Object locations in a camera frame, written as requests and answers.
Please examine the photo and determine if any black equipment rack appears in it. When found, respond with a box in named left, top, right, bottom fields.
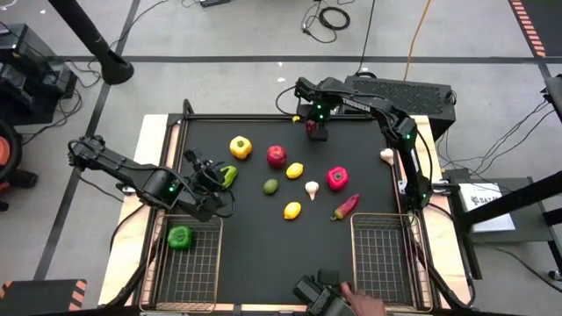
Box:
left=0, top=24, right=79, bottom=127

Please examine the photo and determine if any gold wire basket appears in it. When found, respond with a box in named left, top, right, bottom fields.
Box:
left=349, top=212, right=435, bottom=313
left=139, top=213, right=224, bottom=313

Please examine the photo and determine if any red bell pepper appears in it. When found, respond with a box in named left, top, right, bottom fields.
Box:
left=325, top=166, right=350, bottom=192

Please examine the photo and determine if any black orange floor machine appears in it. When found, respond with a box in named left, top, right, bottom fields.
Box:
left=0, top=118, right=40, bottom=212

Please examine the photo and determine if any black handheld device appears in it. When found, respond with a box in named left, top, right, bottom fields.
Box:
left=292, top=268, right=355, bottom=316

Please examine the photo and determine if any black hanging cable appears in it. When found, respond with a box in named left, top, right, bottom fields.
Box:
left=353, top=0, right=378, bottom=76

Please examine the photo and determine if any black pole stand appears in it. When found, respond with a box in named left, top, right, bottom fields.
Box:
left=47, top=0, right=135, bottom=86

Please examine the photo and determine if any yellow lemon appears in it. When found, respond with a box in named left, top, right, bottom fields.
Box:
left=285, top=162, right=305, bottom=180
left=283, top=201, right=303, bottom=221

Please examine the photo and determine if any light green long pepper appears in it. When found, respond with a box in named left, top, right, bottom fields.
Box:
left=219, top=164, right=240, bottom=190

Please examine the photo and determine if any yellow hanging cable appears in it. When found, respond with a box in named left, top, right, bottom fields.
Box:
left=402, top=0, right=434, bottom=83

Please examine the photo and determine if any white paper sheet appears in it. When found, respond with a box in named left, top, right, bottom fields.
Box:
left=458, top=182, right=517, bottom=233

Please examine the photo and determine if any green bell pepper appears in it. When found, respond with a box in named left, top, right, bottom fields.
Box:
left=166, top=225, right=193, bottom=252

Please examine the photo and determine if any black hazard striped mat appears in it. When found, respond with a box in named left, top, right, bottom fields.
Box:
left=0, top=278, right=88, bottom=316
left=508, top=0, right=562, bottom=59

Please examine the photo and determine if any coiled black cable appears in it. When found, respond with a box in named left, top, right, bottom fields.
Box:
left=299, top=0, right=352, bottom=45

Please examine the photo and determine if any red chili pepper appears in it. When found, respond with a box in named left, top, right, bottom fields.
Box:
left=330, top=193, right=362, bottom=222

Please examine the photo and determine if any black diagonal strut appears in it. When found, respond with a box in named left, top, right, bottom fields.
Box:
left=460, top=169, right=562, bottom=229

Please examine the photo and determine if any black computer case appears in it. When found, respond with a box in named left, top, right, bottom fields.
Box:
left=344, top=75, right=458, bottom=141

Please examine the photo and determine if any yellow bell pepper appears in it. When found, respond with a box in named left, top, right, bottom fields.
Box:
left=229, top=135, right=254, bottom=161

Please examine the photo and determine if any person's hand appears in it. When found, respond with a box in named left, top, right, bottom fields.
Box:
left=340, top=281, right=388, bottom=316

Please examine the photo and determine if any red yellow apple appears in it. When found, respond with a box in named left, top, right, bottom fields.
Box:
left=266, top=145, right=288, bottom=170

